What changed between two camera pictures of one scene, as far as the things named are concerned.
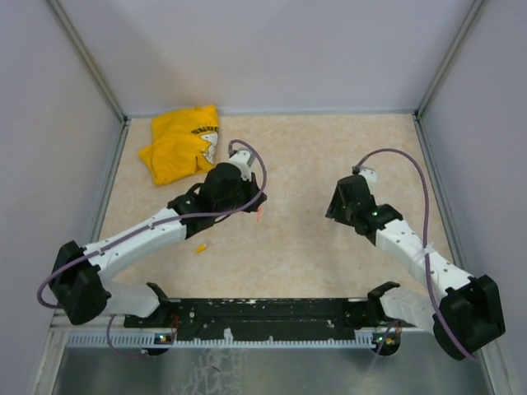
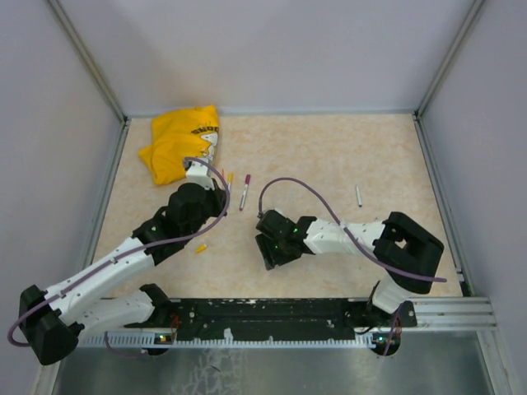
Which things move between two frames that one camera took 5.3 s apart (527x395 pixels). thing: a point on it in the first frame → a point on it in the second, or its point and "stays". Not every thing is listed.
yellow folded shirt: [184, 142] stays
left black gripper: [252, 188] → [219, 197]
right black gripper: [334, 211] → [271, 257]
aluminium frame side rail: [440, 197] stays
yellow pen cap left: [200, 248] stays
